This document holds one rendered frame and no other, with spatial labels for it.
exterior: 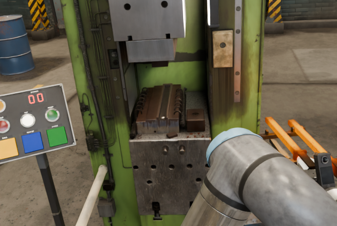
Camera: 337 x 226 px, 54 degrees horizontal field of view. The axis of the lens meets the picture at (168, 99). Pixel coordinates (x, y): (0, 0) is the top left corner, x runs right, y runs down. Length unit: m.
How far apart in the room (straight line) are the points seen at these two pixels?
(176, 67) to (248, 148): 1.35
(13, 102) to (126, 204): 0.91
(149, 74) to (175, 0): 0.71
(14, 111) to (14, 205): 1.49
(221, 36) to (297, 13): 6.02
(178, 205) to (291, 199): 1.21
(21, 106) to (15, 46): 4.47
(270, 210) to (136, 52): 1.00
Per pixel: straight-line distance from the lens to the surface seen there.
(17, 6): 8.92
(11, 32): 5.93
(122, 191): 1.99
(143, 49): 1.42
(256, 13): 1.55
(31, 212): 2.80
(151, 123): 1.56
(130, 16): 1.40
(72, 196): 2.81
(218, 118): 1.70
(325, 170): 1.16
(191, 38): 1.89
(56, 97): 1.53
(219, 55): 1.55
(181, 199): 1.72
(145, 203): 1.76
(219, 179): 0.66
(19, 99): 1.54
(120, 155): 1.85
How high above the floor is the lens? 1.70
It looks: 24 degrees down
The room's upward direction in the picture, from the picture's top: 5 degrees counter-clockwise
